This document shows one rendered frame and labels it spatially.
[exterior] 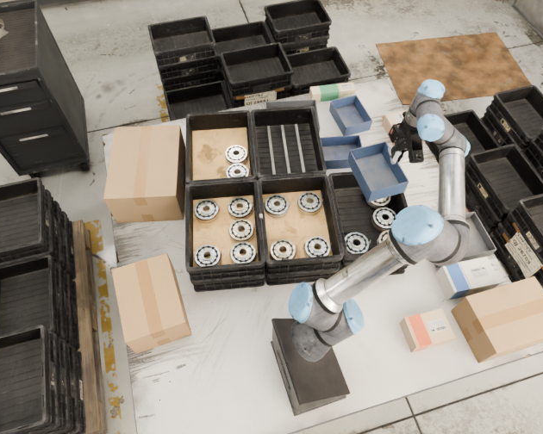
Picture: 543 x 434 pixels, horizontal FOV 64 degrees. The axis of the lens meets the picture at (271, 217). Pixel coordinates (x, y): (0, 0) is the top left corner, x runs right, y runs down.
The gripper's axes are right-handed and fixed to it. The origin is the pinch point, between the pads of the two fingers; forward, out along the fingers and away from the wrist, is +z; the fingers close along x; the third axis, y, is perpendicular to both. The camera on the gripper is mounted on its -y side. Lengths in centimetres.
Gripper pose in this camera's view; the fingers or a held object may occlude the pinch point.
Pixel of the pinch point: (396, 163)
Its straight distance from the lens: 171.3
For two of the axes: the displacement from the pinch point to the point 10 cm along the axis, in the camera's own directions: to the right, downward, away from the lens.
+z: -1.3, 5.4, 8.3
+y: -2.5, -8.3, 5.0
